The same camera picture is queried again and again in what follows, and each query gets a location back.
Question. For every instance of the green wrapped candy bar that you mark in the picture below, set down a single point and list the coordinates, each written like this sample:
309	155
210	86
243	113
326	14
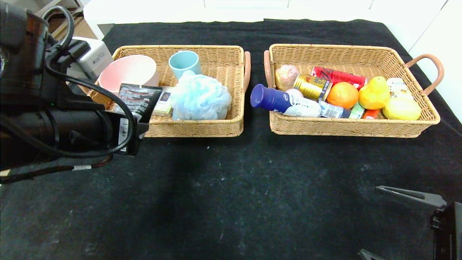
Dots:
356	111

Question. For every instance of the red cola can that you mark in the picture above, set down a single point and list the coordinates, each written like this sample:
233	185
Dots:
337	76

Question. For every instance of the orange fruit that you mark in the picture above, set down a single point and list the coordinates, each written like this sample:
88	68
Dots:
343	95

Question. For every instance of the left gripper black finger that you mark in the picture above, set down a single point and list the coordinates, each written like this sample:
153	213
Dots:
153	106
142	130

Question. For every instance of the pink fluffy pastry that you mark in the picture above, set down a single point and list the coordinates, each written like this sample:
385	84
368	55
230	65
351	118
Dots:
287	76

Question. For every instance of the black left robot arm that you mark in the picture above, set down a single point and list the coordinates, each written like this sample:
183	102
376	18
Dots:
36	119

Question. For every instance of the white yogurt bottle blue cap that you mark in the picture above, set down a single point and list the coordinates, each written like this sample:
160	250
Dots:
285	103

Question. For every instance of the white snack packet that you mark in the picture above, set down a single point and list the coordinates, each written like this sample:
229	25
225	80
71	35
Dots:
399	86

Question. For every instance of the light blue bath loofah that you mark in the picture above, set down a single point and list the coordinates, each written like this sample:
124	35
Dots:
202	97

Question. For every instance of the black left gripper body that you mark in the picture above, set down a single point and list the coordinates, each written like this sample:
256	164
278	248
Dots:
125	133

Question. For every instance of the playing card box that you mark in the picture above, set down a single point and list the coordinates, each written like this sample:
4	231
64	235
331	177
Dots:
164	103

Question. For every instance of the gold drink can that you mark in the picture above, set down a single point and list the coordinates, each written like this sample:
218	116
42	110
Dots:
312	87

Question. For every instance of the black cosmetic tube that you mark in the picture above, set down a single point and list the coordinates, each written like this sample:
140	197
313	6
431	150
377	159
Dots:
135	97

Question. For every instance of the pale pink toy peach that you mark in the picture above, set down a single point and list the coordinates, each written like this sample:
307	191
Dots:
295	92

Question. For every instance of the pink plastic bowl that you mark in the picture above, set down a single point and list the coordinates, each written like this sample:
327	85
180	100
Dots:
133	68

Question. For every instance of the yellow toy pear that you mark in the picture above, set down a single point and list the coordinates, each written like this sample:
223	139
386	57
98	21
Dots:
374	95

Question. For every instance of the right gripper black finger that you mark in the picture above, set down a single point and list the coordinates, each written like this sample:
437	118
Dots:
411	195
370	255

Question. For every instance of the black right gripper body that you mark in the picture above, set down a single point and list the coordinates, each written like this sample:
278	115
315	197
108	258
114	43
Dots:
441	219

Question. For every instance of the teal plastic cup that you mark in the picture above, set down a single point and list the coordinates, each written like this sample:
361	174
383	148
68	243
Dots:
184	63

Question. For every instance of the orange red sausage packet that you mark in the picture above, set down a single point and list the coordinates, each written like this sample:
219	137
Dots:
371	114

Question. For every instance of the small blue packet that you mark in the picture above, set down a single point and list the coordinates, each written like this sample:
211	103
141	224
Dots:
334	110

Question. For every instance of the yellow lemon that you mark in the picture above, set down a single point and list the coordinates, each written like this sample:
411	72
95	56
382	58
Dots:
401	109

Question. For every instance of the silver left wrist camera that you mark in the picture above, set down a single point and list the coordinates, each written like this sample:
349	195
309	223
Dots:
95	57

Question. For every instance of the grey metal shelf unit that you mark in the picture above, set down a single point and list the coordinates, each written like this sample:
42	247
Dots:
74	7

